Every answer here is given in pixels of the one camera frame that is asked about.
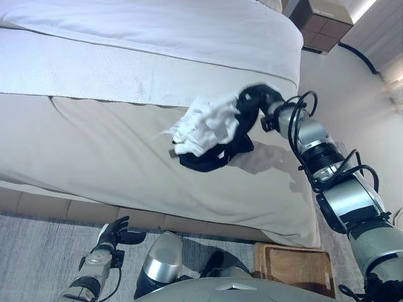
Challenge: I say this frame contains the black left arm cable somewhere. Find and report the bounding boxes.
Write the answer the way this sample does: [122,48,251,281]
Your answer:
[106,266,124,297]

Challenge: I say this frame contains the sheer beige curtain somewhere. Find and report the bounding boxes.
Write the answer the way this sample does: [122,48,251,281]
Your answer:
[341,0,403,111]

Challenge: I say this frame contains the plain white garment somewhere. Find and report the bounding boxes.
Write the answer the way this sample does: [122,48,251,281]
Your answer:
[184,92,241,143]

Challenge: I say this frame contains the grey robot torso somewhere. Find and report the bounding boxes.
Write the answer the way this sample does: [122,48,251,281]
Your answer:
[135,276,335,302]

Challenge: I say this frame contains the white duvet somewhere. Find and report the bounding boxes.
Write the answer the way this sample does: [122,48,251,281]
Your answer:
[0,0,305,107]

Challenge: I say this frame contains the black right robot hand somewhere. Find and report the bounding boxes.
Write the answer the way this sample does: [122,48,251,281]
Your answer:
[238,82,286,111]

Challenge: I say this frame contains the bed with beige cover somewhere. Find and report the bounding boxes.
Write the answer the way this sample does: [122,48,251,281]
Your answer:
[0,91,322,250]

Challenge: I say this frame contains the grey striped rug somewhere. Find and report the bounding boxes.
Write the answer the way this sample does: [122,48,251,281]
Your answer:
[0,210,403,302]

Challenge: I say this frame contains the silver left robot leg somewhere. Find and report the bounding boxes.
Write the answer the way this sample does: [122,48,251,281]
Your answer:
[133,230,184,299]

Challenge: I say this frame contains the black garment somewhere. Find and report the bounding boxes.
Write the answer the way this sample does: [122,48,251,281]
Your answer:
[178,93,256,174]

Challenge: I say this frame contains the brown wicker basket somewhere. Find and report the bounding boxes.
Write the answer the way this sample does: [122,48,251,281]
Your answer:
[253,242,336,298]

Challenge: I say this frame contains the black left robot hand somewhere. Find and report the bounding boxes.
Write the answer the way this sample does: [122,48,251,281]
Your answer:
[96,215,147,250]

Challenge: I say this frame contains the brown nightstand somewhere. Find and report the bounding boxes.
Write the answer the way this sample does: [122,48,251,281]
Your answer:
[287,0,355,55]

